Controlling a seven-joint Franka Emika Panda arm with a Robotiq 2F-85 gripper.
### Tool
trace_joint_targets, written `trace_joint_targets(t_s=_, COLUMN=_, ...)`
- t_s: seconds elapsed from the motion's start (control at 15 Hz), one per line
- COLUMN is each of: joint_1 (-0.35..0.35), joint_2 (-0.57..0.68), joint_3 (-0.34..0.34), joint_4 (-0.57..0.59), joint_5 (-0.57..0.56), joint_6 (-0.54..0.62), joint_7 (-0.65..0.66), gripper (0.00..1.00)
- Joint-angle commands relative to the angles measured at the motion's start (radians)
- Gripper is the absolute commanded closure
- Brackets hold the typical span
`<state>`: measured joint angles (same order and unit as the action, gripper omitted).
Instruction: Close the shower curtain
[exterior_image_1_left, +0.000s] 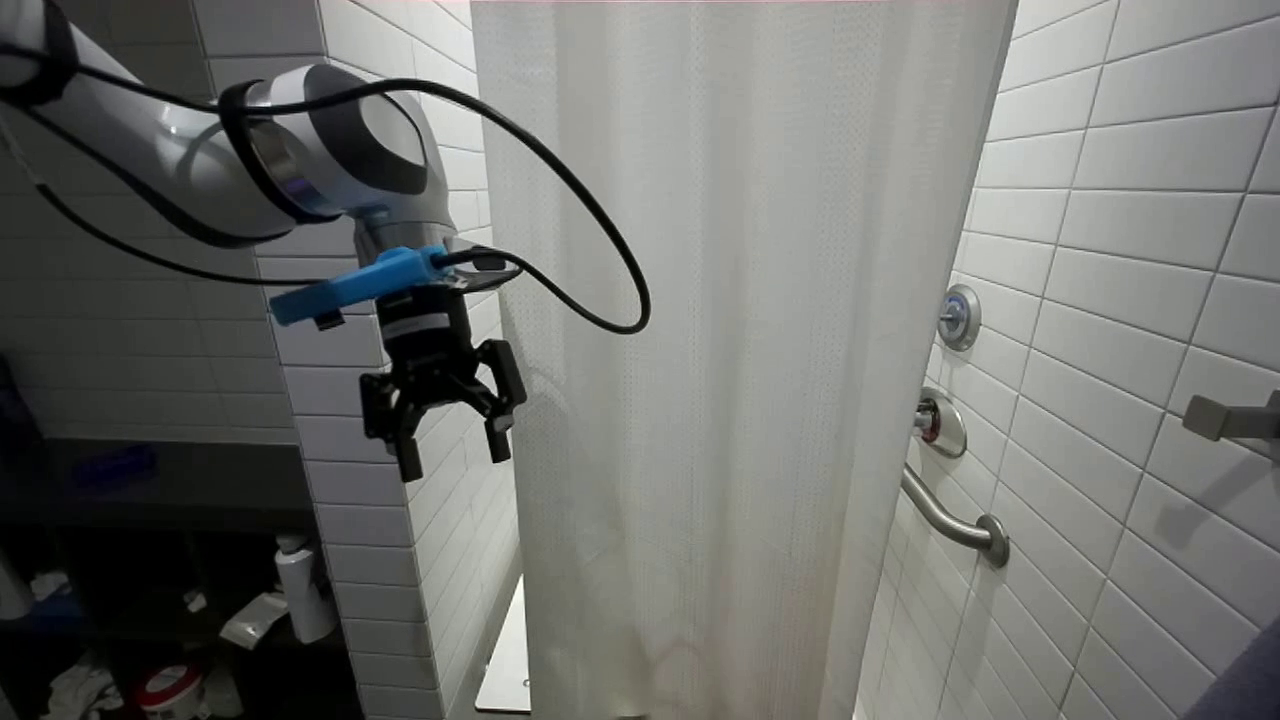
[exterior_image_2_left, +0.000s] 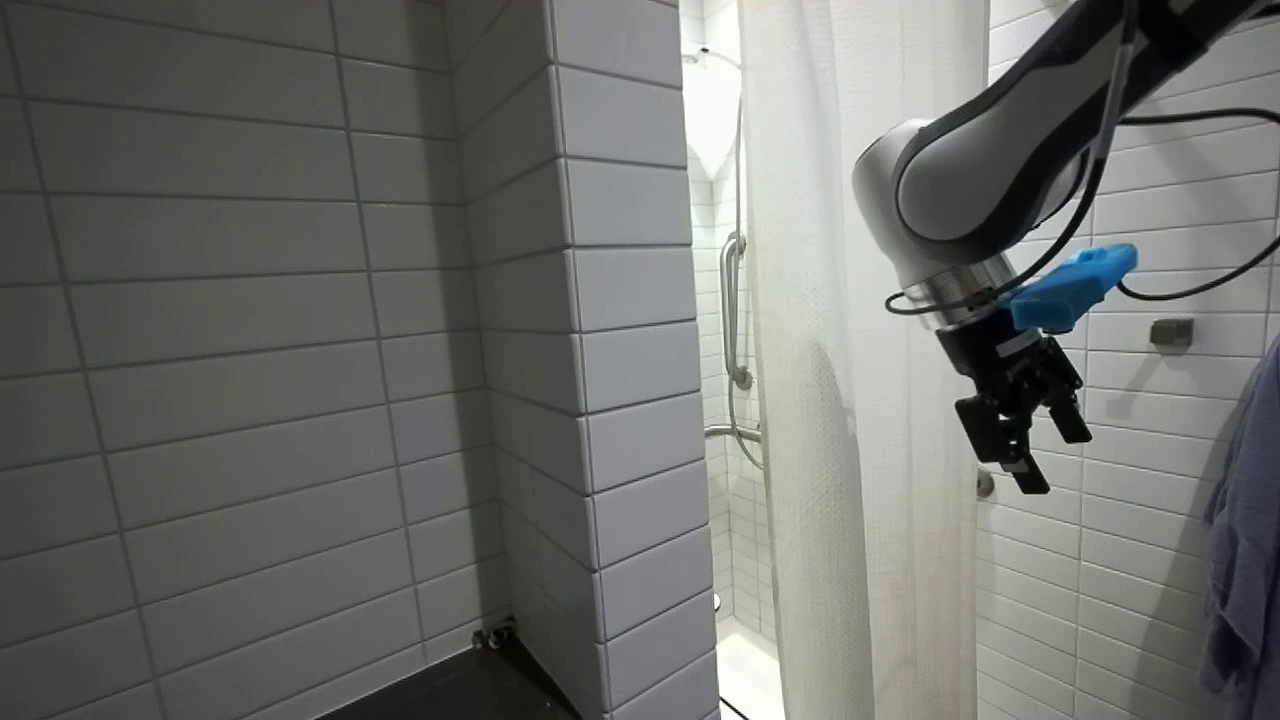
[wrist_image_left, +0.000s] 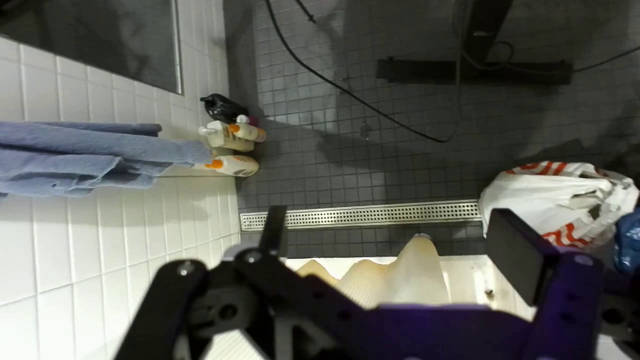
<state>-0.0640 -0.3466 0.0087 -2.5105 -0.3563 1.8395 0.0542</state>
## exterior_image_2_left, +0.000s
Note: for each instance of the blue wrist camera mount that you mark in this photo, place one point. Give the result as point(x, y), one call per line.
point(1067, 285)

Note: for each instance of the chrome shower slide bar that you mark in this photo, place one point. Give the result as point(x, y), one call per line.
point(734, 314)

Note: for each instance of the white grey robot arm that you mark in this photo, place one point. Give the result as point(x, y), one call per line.
point(1014, 147)

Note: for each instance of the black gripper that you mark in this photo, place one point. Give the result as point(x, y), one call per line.
point(1006, 367)

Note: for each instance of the small metal floor fitting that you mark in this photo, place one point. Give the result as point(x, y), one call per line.
point(495, 639)

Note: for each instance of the white tub ledge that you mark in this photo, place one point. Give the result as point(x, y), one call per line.
point(746, 673)

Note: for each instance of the grey wall hook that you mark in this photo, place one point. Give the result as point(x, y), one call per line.
point(1169, 334)

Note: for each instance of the white shower curtain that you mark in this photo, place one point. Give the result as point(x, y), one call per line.
point(853, 402)

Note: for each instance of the blue grey hanging towel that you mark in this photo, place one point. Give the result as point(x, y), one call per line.
point(1245, 560)

